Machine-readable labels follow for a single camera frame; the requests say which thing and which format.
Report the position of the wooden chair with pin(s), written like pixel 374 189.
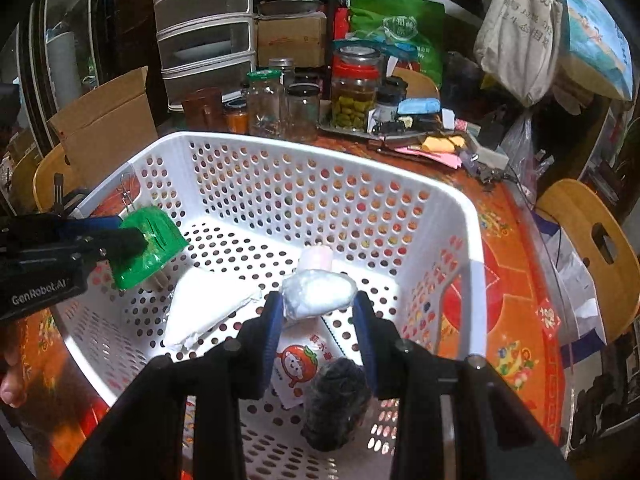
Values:
pixel 45 180
pixel 575 210

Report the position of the small jar dark lid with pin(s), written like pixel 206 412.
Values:
pixel 392 95

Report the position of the green snack packet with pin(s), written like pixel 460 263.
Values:
pixel 155 240

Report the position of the plastic white roll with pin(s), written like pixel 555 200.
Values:
pixel 317 292

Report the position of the white perforated plastic basket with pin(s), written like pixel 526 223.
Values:
pixel 300 185

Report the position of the blue sponge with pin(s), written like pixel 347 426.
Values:
pixel 417 106

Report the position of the small white gauze roll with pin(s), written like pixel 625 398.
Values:
pixel 315 259

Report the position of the glass jar black lid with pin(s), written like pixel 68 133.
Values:
pixel 302 112

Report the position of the clear plastic hanging bag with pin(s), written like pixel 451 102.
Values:
pixel 520 150

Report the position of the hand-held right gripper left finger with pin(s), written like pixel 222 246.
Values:
pixel 272 330

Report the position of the green shopping bag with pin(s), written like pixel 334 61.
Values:
pixel 400 25

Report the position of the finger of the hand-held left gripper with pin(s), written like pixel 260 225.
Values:
pixel 125 245
pixel 90 225

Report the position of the brown mug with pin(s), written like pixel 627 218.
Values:
pixel 202 110

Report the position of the pink paper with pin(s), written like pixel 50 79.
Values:
pixel 435 157

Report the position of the white packet red cartoon print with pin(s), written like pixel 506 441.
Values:
pixel 295 365

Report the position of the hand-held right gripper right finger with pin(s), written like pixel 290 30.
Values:
pixel 364 330

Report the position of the open cardboard box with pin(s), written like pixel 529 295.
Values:
pixel 105 130

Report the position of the glass jar green lid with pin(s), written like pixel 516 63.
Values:
pixel 265 105

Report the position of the blue printed paper bag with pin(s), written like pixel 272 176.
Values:
pixel 595 45

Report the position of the white tissue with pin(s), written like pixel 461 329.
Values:
pixel 200 310

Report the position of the white plastic bag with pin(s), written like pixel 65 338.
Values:
pixel 575 280

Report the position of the yellow sticky notes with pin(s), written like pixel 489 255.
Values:
pixel 442 142

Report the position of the canvas tote bag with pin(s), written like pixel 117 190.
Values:
pixel 520 35

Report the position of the black mesh scrubber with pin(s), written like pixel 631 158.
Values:
pixel 335 405

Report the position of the person's left hand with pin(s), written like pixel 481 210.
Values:
pixel 11 380

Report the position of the small orange jar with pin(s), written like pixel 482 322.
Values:
pixel 236 119

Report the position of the large glass jar red band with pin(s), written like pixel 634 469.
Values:
pixel 352 90

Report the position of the grey plastic drawer tower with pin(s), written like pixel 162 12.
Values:
pixel 205 35

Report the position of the dark glass cabinet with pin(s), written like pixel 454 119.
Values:
pixel 75 35

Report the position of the glass jar silver lid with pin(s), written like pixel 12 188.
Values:
pixel 282 67

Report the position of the small closed cardboard box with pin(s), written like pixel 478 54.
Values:
pixel 290 40

